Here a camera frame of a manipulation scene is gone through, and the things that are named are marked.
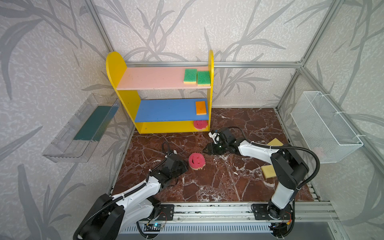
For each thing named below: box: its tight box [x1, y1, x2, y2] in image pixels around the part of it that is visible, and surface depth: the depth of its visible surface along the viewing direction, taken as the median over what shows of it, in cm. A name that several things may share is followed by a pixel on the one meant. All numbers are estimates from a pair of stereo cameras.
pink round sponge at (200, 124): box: [193, 120, 209, 130], surface depth 107 cm
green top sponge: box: [183, 68, 198, 84], surface depth 80 cm
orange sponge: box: [196, 101, 207, 115], surface depth 101 cm
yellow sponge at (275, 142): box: [267, 137, 284, 147], surface depth 101 cm
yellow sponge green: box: [197, 71, 211, 87], surface depth 77 cm
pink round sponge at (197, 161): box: [188, 152, 206, 171], surface depth 91 cm
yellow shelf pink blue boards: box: [106, 50, 215, 134], surface depth 97 cm
